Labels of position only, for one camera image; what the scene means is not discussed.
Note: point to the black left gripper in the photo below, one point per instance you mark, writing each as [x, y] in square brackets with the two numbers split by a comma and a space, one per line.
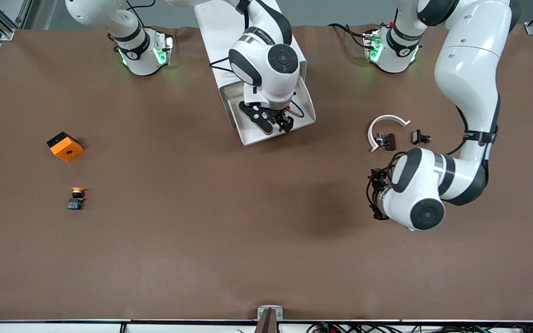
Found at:
[377, 193]

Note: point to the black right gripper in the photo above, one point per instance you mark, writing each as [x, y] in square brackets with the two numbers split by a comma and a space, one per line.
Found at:
[281, 116]

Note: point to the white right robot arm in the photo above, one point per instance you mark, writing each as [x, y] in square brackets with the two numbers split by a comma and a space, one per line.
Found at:
[266, 55]

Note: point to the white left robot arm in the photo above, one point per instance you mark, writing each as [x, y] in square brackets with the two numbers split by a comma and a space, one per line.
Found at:
[470, 69]

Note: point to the yellow capped push button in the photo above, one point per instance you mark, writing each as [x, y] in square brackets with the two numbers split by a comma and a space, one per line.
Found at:
[76, 202]

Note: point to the dark component with metal clip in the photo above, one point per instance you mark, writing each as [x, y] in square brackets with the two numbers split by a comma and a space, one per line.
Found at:
[389, 142]

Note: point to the small black component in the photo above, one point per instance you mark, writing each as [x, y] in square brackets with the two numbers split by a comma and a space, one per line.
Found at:
[417, 137]

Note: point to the white curved plastic piece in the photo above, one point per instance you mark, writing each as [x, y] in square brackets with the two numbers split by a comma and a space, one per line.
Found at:
[389, 117]

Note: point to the brown table mat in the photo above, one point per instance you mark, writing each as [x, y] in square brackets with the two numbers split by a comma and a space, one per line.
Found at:
[201, 231]

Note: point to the orange and black box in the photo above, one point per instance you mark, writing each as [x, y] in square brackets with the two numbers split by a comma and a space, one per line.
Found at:
[68, 150]

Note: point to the grey metal bracket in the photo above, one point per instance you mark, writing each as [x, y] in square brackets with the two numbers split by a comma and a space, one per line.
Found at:
[262, 310]

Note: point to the brown tapered post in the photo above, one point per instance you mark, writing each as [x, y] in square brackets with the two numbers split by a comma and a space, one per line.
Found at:
[266, 323]

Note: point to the white table edge rail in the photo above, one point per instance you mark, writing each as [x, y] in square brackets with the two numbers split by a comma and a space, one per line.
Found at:
[63, 327]

